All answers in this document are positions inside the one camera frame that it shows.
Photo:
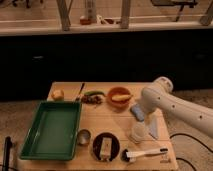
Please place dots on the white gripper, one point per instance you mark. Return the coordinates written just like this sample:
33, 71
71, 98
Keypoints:
148, 105

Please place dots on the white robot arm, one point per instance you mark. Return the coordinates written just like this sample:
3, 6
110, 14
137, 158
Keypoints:
157, 95

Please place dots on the blue sponge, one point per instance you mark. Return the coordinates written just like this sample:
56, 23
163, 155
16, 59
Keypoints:
137, 112

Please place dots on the light blue cloth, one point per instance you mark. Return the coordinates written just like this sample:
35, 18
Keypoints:
153, 127

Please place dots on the orange bowl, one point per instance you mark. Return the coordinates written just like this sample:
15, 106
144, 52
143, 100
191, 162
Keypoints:
117, 91

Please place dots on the white plastic cup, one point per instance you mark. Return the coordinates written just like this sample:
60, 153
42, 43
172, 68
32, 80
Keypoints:
138, 132

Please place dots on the wooden table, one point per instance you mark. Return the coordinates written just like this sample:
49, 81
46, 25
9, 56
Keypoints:
104, 118

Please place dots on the brown grape bunch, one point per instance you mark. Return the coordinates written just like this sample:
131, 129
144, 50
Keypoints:
91, 99

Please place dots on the green chili pepper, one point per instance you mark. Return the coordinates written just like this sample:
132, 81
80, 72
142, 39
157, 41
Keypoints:
91, 93

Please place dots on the beige block on plate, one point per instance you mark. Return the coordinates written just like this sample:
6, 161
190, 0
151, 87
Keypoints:
105, 152

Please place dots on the dark round plate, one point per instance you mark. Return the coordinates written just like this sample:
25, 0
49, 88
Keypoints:
96, 146

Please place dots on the small metal cup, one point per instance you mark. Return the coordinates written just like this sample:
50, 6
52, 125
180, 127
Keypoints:
83, 137

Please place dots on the yellow round fruit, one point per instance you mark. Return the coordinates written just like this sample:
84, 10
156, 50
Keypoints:
57, 95

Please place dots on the green plastic tray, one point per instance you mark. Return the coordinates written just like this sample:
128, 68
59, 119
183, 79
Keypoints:
53, 132

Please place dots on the white bottle on shelf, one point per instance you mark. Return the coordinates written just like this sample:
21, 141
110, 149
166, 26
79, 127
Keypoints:
90, 10

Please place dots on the black pole left edge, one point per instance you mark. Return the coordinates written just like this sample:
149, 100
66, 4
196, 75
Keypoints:
6, 155

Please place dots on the white handled black brush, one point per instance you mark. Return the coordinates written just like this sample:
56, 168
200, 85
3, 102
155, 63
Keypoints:
130, 156

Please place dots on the black handled knife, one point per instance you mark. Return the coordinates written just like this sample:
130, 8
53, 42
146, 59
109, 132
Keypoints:
79, 94

